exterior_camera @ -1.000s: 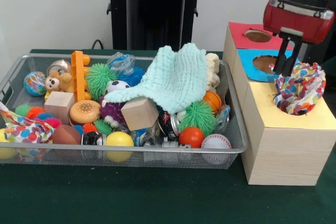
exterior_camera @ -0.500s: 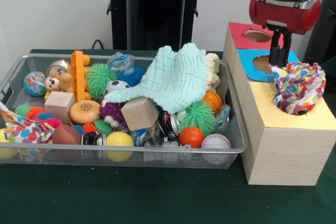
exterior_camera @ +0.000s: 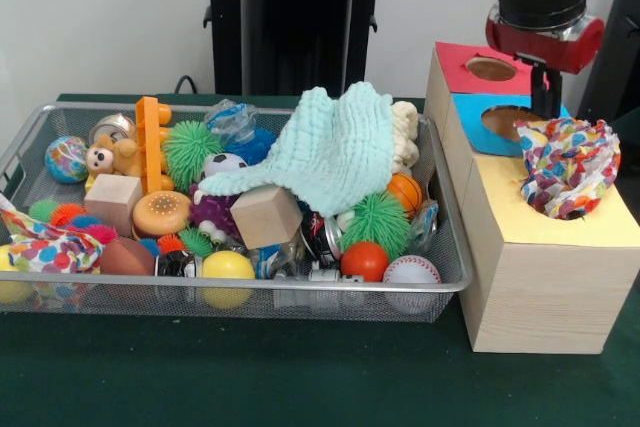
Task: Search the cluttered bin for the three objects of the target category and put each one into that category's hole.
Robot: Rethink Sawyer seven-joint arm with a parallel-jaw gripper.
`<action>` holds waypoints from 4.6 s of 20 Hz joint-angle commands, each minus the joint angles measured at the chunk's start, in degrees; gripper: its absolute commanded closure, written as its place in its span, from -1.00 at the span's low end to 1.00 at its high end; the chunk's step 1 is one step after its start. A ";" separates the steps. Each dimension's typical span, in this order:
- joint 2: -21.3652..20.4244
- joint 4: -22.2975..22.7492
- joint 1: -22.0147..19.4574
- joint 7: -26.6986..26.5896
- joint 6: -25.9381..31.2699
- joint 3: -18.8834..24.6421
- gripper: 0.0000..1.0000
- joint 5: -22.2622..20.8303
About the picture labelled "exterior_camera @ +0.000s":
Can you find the small white baseball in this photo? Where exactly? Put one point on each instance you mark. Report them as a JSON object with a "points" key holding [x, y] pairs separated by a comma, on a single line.
{"points": [[410, 269]]}

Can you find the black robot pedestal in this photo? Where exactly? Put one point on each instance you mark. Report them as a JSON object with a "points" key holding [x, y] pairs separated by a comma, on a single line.
{"points": [[280, 47]]}

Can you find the plain orange ball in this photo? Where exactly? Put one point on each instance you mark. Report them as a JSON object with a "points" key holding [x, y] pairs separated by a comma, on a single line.
{"points": [[365, 261]]}

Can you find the small orange basketball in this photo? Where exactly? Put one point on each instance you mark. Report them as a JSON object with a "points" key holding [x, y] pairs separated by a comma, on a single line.
{"points": [[406, 192]]}

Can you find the plain wooden cube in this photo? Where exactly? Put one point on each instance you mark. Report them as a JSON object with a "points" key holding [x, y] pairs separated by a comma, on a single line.
{"points": [[112, 199], [265, 219]]}

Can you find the silver mesh bin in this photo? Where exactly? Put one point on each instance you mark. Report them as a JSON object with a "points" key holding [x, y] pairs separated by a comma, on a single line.
{"points": [[300, 304]]}

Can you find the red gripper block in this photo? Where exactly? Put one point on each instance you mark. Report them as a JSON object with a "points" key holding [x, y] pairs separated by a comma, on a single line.
{"points": [[575, 54]]}

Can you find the wooden box with three holes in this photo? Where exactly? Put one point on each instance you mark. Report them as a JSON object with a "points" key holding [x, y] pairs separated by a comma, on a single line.
{"points": [[550, 297]]}

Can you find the mint green knitted cloth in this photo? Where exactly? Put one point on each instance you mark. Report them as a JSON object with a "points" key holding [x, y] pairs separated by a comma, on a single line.
{"points": [[325, 157]]}

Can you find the plain yellow ball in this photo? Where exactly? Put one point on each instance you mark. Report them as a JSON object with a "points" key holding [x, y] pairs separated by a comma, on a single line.
{"points": [[227, 266]]}

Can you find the dark green side table cloth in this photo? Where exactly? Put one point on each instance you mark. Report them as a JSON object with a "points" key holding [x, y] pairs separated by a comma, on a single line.
{"points": [[630, 129]]}

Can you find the toy hamburger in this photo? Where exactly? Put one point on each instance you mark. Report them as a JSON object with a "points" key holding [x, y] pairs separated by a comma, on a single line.
{"points": [[160, 212]]}

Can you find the green spiky rubber ball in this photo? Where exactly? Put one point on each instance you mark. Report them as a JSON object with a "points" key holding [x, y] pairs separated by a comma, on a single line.
{"points": [[375, 222]]}

